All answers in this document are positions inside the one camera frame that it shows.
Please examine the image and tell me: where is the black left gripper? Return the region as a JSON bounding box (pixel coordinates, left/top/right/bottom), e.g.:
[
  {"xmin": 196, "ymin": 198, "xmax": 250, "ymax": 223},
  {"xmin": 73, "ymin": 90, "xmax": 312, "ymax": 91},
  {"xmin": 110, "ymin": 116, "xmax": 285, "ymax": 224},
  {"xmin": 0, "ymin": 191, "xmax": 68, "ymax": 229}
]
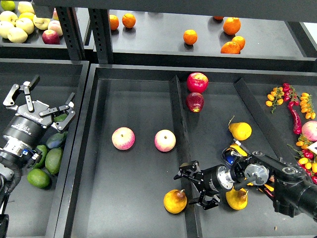
[{"xmin": 3, "ymin": 75, "xmax": 75, "ymax": 157}]

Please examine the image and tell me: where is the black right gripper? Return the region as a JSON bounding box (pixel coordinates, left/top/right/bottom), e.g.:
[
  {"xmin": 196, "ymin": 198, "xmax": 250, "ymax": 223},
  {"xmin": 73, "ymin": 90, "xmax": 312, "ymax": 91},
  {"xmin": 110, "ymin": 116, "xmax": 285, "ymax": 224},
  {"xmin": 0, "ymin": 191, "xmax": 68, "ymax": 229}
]
[{"xmin": 173, "ymin": 161, "xmax": 234, "ymax": 210}]

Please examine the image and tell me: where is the yellow pear with brown top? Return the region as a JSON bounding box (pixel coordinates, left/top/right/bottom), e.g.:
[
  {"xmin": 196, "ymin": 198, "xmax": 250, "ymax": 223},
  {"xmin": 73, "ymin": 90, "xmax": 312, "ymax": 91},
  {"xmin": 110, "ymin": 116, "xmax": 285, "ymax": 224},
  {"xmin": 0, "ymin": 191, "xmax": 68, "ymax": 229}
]
[{"xmin": 163, "ymin": 189, "xmax": 187, "ymax": 214}]

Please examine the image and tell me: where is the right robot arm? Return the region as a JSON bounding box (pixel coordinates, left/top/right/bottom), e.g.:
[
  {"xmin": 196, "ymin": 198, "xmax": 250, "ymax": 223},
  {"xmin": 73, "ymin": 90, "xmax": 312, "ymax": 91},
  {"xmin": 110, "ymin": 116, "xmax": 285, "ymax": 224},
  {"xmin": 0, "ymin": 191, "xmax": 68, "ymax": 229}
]
[{"xmin": 174, "ymin": 140, "xmax": 317, "ymax": 220}]

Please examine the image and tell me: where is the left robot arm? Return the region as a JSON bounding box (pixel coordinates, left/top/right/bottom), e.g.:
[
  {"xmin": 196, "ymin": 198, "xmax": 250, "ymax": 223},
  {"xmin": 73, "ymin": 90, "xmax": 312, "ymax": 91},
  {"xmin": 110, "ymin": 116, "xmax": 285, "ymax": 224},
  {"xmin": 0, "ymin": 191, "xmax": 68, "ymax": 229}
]
[{"xmin": 0, "ymin": 75, "xmax": 75, "ymax": 238}]

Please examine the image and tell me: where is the dark green avocado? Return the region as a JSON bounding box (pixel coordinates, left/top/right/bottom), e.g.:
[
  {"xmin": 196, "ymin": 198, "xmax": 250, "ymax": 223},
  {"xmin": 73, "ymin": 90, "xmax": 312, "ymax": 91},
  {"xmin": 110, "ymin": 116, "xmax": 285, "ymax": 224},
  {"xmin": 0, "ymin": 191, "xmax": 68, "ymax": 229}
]
[{"xmin": 53, "ymin": 114, "xmax": 67, "ymax": 122}]

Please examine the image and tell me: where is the yellow pear upper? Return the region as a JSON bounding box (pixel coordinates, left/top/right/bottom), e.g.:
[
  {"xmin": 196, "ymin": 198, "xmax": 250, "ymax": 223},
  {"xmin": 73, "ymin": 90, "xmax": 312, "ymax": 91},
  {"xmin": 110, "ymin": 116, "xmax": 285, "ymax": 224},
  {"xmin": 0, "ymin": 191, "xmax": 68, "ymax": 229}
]
[{"xmin": 228, "ymin": 116, "xmax": 252, "ymax": 141}]

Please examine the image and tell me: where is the yellow pear right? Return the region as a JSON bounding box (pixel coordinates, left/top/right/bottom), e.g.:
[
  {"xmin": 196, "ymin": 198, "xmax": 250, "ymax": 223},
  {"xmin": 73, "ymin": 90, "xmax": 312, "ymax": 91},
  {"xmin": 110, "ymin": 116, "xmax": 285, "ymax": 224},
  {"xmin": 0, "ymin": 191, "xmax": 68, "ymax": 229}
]
[{"xmin": 264, "ymin": 183, "xmax": 274, "ymax": 192}]

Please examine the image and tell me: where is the black centre divider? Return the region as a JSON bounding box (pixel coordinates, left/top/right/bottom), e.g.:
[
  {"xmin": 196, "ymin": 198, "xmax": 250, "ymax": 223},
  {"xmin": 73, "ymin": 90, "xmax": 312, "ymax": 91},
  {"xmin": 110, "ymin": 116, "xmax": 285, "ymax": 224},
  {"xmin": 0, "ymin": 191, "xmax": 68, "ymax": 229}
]
[{"xmin": 169, "ymin": 75, "xmax": 202, "ymax": 238}]

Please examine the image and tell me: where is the pink apple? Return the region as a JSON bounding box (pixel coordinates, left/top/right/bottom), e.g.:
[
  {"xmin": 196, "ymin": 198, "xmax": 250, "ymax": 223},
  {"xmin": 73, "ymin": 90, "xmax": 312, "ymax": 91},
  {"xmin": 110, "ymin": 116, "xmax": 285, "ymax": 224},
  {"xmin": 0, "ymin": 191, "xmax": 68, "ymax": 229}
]
[
  {"xmin": 302, "ymin": 120, "xmax": 317, "ymax": 141},
  {"xmin": 111, "ymin": 127, "xmax": 135, "ymax": 150},
  {"xmin": 154, "ymin": 129, "xmax": 176, "ymax": 152}
]

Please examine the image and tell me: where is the red apple on shelf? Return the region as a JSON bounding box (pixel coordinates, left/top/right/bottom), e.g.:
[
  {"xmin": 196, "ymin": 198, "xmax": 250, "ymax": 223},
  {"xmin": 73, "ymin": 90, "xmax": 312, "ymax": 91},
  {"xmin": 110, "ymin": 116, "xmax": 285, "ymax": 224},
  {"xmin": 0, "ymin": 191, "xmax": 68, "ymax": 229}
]
[{"xmin": 42, "ymin": 29, "xmax": 60, "ymax": 45}]

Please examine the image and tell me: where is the pale yellow apple front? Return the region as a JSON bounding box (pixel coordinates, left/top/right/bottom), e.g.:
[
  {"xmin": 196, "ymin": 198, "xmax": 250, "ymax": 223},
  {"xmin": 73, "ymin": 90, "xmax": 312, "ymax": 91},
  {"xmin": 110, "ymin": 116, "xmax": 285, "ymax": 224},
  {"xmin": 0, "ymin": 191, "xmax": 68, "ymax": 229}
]
[{"xmin": 7, "ymin": 27, "xmax": 28, "ymax": 43}]

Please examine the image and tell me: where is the dark red apple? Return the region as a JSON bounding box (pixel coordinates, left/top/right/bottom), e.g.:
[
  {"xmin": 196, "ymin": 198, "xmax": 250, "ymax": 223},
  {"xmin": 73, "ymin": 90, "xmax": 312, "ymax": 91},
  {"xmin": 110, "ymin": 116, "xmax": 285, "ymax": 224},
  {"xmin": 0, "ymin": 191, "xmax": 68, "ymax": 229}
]
[{"xmin": 186, "ymin": 92, "xmax": 205, "ymax": 113}]

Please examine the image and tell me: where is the pink apple left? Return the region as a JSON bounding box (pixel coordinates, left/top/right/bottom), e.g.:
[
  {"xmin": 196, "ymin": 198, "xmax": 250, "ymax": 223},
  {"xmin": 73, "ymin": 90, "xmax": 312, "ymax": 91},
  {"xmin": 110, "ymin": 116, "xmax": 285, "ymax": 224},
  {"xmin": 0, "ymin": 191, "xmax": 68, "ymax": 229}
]
[{"xmin": 111, "ymin": 127, "xmax": 135, "ymax": 150}]

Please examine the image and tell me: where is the bright red apple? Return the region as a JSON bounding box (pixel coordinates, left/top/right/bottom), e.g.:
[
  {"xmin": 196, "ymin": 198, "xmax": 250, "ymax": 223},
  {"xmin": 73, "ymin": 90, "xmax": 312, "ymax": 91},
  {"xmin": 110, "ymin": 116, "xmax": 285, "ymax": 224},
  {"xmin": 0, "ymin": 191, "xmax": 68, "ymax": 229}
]
[{"xmin": 187, "ymin": 72, "xmax": 209, "ymax": 94}]

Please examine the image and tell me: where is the orange left shelf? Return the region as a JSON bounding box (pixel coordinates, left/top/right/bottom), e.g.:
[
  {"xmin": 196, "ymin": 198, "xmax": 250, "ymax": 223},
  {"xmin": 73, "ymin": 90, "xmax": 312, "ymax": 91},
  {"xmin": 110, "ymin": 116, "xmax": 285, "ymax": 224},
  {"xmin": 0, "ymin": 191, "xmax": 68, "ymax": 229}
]
[{"xmin": 122, "ymin": 13, "xmax": 136, "ymax": 28}]

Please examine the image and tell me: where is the orange shelf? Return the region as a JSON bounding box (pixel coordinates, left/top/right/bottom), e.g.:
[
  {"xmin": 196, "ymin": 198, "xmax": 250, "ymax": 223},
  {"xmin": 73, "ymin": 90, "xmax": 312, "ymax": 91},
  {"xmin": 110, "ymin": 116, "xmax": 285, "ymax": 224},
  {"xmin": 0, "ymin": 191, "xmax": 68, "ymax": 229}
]
[
  {"xmin": 122, "ymin": 13, "xmax": 136, "ymax": 28},
  {"xmin": 183, "ymin": 29, "xmax": 198, "ymax": 45},
  {"xmin": 223, "ymin": 17, "xmax": 241, "ymax": 35},
  {"xmin": 220, "ymin": 41, "xmax": 241, "ymax": 54}
]

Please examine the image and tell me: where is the red chili pepper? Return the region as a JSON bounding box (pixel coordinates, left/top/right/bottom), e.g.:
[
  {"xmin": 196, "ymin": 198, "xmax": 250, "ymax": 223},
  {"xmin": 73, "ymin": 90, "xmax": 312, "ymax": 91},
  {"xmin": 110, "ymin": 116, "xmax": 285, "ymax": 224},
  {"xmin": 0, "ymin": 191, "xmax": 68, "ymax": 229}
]
[{"xmin": 287, "ymin": 101, "xmax": 302, "ymax": 135}]

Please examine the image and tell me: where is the yellow tomato cluster left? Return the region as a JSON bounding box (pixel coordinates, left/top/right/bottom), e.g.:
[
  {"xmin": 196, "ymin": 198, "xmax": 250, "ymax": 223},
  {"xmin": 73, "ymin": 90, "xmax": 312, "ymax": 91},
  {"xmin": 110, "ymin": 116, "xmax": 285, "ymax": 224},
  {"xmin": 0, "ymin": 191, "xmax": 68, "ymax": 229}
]
[{"xmin": 265, "ymin": 87, "xmax": 284, "ymax": 114}]

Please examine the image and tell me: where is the pink apple far right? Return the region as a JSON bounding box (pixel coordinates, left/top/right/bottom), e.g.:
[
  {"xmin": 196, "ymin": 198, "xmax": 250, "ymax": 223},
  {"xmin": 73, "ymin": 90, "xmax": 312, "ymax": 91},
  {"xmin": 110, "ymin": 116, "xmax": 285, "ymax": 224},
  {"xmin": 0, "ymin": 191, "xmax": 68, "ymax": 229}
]
[{"xmin": 302, "ymin": 120, "xmax": 317, "ymax": 141}]

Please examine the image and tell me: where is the red cherry tomato cluster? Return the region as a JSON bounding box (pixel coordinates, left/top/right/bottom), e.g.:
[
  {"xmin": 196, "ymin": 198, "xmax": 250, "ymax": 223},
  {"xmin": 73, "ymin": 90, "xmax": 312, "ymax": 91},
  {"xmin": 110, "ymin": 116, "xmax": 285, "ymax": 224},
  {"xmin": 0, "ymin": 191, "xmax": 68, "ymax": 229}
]
[{"xmin": 282, "ymin": 83, "xmax": 300, "ymax": 106}]

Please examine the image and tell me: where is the orange cherry tomato cluster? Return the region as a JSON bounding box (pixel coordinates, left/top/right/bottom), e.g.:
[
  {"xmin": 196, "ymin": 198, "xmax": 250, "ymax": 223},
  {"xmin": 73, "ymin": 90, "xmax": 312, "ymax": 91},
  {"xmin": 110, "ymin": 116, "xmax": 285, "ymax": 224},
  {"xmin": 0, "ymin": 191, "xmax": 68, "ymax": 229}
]
[{"xmin": 300, "ymin": 92, "xmax": 316, "ymax": 119}]

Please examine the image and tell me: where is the orange front right shelf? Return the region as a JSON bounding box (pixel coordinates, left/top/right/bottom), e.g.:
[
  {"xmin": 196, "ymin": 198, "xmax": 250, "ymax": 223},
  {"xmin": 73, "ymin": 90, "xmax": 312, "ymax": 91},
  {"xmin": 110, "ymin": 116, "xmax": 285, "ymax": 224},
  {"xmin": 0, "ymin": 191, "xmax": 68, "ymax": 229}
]
[{"xmin": 220, "ymin": 41, "xmax": 241, "ymax": 54}]

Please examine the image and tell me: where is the orange centre shelf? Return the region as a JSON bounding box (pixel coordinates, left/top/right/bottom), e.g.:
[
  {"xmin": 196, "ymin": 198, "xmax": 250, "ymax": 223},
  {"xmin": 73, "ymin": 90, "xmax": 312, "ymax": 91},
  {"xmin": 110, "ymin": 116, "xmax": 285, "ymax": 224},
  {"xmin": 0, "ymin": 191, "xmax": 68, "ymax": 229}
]
[{"xmin": 183, "ymin": 29, "xmax": 198, "ymax": 45}]

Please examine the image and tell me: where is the orange behind front right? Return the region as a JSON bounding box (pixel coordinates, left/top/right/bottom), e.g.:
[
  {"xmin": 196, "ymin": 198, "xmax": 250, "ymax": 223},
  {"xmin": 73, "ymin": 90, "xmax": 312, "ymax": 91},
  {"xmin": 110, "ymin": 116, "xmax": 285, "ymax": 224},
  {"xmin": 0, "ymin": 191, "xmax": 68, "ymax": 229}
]
[{"xmin": 232, "ymin": 36, "xmax": 246, "ymax": 50}]

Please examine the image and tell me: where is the orange top right shelf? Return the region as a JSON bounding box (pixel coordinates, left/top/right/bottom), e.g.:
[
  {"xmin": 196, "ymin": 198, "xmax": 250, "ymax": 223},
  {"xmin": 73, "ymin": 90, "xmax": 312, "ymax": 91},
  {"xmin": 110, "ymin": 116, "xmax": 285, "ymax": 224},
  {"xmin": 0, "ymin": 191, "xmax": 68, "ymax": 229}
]
[{"xmin": 223, "ymin": 17, "xmax": 241, "ymax": 35}]

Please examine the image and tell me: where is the black shelf post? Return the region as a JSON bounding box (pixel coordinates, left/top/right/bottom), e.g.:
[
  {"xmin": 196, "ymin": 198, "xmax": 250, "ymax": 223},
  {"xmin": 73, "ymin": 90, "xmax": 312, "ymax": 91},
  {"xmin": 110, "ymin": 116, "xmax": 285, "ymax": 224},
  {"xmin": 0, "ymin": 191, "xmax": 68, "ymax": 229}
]
[{"xmin": 88, "ymin": 8, "xmax": 114, "ymax": 64}]

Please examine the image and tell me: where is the orange beside post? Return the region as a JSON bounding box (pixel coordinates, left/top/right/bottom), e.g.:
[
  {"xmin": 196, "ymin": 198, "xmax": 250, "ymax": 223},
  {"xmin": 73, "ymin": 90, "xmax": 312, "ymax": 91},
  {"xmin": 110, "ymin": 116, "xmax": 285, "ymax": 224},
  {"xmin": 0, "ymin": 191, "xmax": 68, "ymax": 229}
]
[{"xmin": 109, "ymin": 14, "xmax": 119, "ymax": 31}]

